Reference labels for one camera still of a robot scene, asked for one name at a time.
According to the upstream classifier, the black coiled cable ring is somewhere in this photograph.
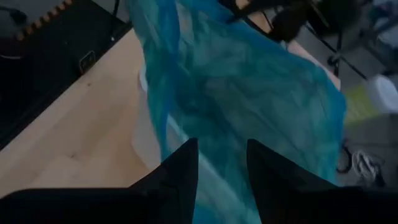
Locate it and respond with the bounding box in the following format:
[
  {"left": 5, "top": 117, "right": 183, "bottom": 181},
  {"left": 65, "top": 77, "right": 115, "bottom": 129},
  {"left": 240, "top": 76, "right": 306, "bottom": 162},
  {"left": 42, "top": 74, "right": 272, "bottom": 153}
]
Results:
[{"left": 335, "top": 143, "right": 354, "bottom": 175}]

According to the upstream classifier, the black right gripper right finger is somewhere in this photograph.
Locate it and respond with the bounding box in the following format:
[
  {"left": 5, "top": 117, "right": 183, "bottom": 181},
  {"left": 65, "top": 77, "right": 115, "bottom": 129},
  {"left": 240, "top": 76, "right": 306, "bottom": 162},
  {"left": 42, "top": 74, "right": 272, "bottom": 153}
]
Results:
[{"left": 246, "top": 138, "right": 398, "bottom": 224}]

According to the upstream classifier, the teal trash bag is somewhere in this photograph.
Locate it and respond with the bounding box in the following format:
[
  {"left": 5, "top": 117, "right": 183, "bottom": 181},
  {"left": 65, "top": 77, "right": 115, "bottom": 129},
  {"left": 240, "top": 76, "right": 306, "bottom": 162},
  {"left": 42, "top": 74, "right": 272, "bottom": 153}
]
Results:
[{"left": 126, "top": 0, "right": 348, "bottom": 224}]

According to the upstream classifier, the white plastic trash bin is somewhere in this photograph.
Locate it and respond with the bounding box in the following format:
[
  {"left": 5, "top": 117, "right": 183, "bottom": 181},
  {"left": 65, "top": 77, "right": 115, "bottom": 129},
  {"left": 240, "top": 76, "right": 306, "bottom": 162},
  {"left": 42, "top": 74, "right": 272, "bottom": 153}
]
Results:
[{"left": 129, "top": 60, "right": 164, "bottom": 171}]

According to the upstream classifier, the green wipes canister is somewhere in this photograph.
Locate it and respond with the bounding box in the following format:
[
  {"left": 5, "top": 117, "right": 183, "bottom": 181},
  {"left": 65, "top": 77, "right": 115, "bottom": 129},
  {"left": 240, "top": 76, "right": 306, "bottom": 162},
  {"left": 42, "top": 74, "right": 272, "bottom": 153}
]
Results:
[{"left": 344, "top": 74, "right": 398, "bottom": 126}]

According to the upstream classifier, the white power strip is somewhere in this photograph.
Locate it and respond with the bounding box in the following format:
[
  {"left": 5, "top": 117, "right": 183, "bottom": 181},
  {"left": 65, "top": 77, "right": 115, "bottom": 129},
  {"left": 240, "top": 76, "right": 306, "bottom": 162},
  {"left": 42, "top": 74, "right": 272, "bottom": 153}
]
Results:
[{"left": 353, "top": 150, "right": 386, "bottom": 188}]

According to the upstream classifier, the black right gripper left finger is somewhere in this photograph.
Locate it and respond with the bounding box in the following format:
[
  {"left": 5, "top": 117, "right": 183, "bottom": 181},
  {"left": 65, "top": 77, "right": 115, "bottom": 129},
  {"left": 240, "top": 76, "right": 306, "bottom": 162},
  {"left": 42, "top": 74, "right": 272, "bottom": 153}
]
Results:
[{"left": 0, "top": 137, "right": 200, "bottom": 224}]

